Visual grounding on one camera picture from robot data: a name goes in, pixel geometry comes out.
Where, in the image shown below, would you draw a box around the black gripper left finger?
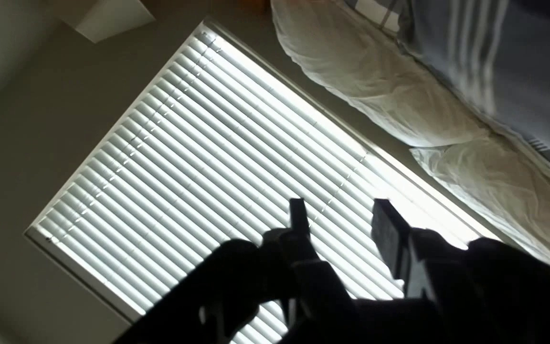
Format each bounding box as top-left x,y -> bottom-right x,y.
274,199 -> 352,333

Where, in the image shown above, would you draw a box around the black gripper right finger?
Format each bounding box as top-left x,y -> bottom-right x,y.
371,199 -> 474,304

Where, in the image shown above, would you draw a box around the white pillow near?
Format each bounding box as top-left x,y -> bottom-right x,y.
413,138 -> 550,264

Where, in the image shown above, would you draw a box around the white pillow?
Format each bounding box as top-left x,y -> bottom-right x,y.
413,138 -> 550,264
272,0 -> 489,147

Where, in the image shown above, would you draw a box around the white pillow far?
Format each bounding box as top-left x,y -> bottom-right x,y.
272,0 -> 489,147

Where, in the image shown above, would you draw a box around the white window blinds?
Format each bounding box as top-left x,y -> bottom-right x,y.
25,17 -> 501,344

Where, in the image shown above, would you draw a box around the plaid bed cover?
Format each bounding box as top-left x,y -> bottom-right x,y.
344,0 -> 550,163

